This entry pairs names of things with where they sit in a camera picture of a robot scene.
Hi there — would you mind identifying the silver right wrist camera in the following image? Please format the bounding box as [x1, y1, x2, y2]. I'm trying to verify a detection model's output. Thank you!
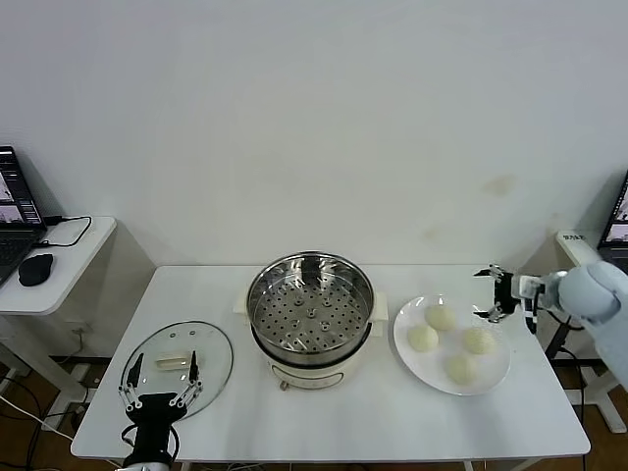
[515, 275, 544, 335]

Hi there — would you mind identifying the stainless steel steamer basket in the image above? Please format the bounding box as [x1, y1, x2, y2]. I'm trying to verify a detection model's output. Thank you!
[246, 250, 377, 362]

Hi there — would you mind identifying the white round plate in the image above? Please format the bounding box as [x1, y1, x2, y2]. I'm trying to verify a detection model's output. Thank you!
[392, 293, 512, 397]

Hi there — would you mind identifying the black laptop with lit screen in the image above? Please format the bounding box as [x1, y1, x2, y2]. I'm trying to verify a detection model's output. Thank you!
[597, 169, 628, 276]
[0, 145, 49, 288]

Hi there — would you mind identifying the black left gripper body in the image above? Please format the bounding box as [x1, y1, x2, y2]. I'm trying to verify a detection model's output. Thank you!
[126, 392, 187, 456]

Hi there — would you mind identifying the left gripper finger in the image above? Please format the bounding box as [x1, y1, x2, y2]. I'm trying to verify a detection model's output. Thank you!
[118, 352, 145, 412]
[169, 348, 204, 408]

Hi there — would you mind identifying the black laptop charger cable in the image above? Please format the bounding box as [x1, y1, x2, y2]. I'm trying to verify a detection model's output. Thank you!
[33, 214, 93, 248]

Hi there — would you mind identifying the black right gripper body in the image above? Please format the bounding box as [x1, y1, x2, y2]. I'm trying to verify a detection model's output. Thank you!
[492, 273, 520, 316]

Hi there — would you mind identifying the black power adapter cable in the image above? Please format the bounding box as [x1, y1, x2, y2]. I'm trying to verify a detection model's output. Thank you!
[544, 313, 590, 408]

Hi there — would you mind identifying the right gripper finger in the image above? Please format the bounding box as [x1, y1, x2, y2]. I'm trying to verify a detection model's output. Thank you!
[472, 262, 511, 286]
[472, 299, 514, 324]

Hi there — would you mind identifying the black computer mouse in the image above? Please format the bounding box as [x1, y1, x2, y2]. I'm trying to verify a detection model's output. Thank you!
[18, 252, 54, 288]

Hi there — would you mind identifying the white steamed baozi bun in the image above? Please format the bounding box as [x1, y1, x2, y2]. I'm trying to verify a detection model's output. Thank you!
[407, 324, 440, 353]
[445, 354, 478, 386]
[461, 327, 496, 355]
[424, 304, 457, 333]

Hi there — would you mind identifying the white side table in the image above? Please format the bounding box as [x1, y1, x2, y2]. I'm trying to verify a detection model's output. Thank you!
[0, 215, 118, 408]
[555, 229, 628, 433]

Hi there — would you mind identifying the round glass pot lid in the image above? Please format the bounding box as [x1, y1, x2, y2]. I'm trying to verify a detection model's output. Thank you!
[120, 320, 235, 423]

